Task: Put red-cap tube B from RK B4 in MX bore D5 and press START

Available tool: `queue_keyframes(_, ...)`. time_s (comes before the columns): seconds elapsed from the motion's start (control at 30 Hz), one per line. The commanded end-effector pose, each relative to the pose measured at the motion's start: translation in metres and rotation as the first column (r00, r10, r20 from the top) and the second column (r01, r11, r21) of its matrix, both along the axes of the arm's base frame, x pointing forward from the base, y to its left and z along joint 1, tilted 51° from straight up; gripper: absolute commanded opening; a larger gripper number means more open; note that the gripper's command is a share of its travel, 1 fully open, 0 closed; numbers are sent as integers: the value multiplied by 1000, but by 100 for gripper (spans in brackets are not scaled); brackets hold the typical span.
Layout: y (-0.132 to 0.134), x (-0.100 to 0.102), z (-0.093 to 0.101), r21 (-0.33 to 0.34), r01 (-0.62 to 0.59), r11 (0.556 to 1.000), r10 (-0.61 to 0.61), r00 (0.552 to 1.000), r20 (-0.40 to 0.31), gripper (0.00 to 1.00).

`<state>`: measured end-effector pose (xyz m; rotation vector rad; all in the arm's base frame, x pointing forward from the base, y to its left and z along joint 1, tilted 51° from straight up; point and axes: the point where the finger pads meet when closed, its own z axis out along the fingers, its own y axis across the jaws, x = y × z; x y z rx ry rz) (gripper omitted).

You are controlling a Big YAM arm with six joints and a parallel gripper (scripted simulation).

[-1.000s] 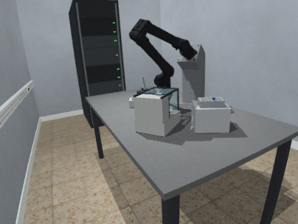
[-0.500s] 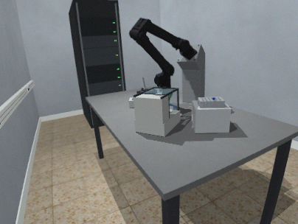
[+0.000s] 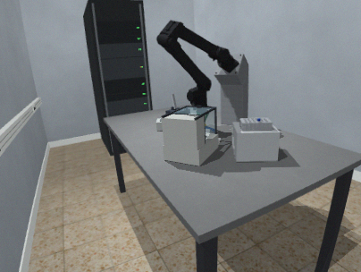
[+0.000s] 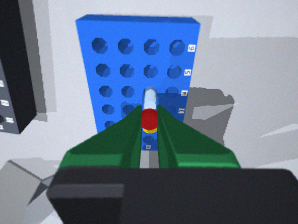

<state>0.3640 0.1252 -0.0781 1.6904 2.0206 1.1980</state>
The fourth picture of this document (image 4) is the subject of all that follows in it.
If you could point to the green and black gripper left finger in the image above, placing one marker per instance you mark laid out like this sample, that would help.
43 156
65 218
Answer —
117 145

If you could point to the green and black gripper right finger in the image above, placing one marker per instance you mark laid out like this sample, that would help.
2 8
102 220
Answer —
181 146

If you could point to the blue tube rack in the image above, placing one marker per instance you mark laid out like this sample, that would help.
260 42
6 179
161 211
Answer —
129 68

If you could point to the white analytical balance with glass draft shield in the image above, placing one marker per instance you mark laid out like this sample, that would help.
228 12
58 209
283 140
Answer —
23 197

